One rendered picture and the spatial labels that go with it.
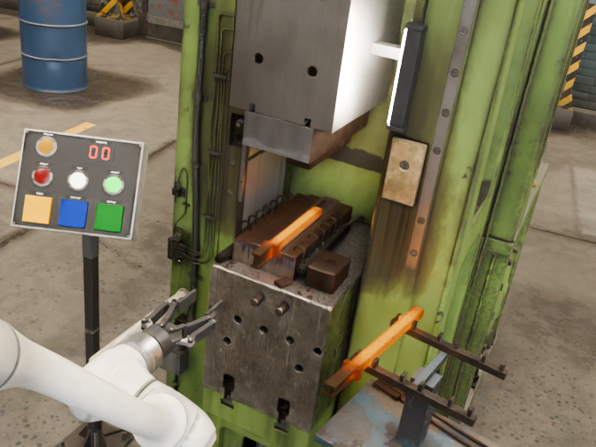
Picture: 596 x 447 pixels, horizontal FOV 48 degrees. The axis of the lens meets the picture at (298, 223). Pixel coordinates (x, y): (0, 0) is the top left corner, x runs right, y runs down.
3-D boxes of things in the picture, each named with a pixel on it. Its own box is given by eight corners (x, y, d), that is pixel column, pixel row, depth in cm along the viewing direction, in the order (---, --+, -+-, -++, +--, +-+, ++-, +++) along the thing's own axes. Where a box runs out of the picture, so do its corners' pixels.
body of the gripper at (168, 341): (131, 356, 144) (158, 334, 152) (163, 370, 141) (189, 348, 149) (131, 327, 141) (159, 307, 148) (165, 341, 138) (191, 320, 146)
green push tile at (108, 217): (119, 232, 188) (123, 206, 188) (93, 229, 188) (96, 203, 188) (121, 233, 190) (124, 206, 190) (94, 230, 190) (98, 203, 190)
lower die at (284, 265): (293, 281, 188) (296, 254, 184) (231, 259, 195) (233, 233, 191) (348, 227, 222) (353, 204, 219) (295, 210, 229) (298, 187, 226)
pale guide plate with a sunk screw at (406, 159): (412, 207, 177) (426, 146, 169) (380, 197, 180) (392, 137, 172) (414, 204, 178) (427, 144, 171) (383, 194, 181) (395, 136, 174)
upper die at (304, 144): (309, 164, 172) (313, 129, 168) (241, 144, 179) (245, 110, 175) (366, 125, 207) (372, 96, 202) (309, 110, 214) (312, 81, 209)
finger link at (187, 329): (167, 327, 145) (170, 330, 144) (209, 311, 152) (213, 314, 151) (166, 342, 147) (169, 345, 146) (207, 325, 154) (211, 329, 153)
